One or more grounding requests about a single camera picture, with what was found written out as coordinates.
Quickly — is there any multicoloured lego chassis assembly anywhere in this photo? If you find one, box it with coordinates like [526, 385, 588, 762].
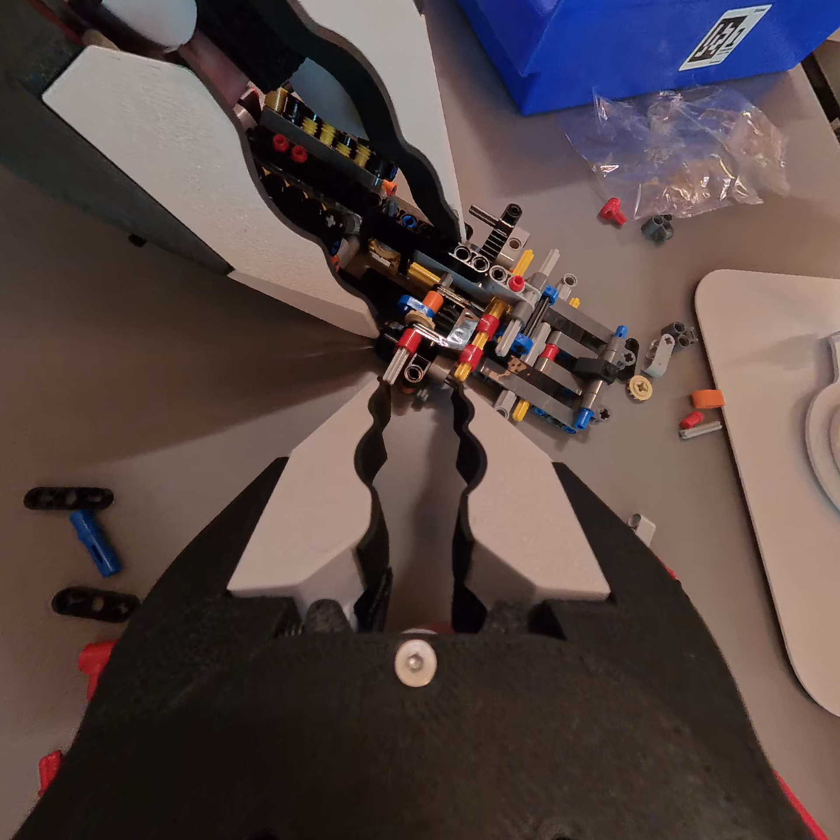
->
[236, 85, 641, 434]

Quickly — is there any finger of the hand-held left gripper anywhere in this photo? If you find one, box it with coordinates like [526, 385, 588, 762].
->
[41, 45, 383, 340]
[289, 0, 470, 244]

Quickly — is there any blue plastic storage bin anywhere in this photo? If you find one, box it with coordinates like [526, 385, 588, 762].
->
[456, 0, 840, 118]

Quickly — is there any person's left hand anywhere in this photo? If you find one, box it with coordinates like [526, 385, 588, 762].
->
[185, 31, 258, 110]

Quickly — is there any red lego beam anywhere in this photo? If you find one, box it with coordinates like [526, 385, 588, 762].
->
[77, 640, 119, 697]

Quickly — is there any red lego piece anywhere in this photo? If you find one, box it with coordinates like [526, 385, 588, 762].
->
[36, 748, 67, 795]

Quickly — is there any black lego beam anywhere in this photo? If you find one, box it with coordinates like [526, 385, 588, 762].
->
[51, 587, 140, 622]
[23, 487, 116, 511]

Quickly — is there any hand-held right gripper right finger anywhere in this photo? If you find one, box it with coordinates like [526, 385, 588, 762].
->
[451, 387, 613, 632]

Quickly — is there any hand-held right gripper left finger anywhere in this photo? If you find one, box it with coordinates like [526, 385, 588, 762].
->
[226, 381, 396, 632]

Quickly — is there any clear plastic bag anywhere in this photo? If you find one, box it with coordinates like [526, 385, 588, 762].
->
[567, 88, 791, 221]

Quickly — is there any blue lego pin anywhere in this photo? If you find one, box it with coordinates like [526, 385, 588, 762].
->
[69, 511, 124, 578]

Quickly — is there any white stand base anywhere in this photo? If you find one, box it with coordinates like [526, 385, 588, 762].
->
[694, 269, 840, 716]

